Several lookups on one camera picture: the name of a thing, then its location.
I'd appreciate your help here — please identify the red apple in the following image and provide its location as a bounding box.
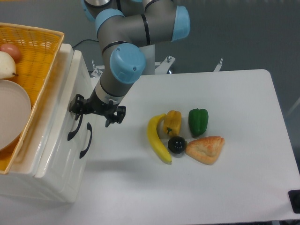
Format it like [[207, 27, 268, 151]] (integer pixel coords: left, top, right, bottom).
[[0, 43, 22, 63]]

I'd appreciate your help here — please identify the yellow banana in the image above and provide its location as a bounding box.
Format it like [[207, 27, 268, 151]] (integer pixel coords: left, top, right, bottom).
[[147, 113, 172, 165]]

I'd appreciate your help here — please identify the white pear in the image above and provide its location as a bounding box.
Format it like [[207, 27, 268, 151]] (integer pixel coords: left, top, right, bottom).
[[0, 52, 18, 80]]

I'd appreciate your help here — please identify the green bell pepper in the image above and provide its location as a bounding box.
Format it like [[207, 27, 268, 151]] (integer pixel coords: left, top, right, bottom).
[[188, 108, 209, 137]]

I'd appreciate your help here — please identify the white plastic drawer cabinet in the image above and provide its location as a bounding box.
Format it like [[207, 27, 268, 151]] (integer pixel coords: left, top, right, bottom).
[[0, 44, 98, 203]]

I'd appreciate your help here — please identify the beige round plate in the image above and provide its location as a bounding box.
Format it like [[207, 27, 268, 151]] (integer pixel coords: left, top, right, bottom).
[[0, 80, 31, 149]]

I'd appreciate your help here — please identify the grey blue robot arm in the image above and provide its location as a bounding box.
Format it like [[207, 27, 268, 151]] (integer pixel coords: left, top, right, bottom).
[[69, 0, 190, 126]]

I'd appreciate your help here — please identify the black corner object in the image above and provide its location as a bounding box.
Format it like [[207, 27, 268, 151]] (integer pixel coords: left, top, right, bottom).
[[288, 189, 300, 214]]

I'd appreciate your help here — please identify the yellow woven basket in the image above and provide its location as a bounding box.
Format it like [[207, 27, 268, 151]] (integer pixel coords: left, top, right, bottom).
[[0, 22, 64, 174]]

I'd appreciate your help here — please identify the yellow bell pepper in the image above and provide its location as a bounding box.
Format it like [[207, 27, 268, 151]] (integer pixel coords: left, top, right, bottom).
[[163, 110, 181, 136]]

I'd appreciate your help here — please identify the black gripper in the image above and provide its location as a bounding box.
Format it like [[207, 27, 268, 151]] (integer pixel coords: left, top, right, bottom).
[[68, 90, 126, 128]]

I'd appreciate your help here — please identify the golden triangular pastry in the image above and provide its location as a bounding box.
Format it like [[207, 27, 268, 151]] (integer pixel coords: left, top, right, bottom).
[[185, 136, 225, 165]]

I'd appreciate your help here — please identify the black cable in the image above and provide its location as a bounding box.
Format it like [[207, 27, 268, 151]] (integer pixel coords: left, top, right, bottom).
[[72, 39, 99, 51]]

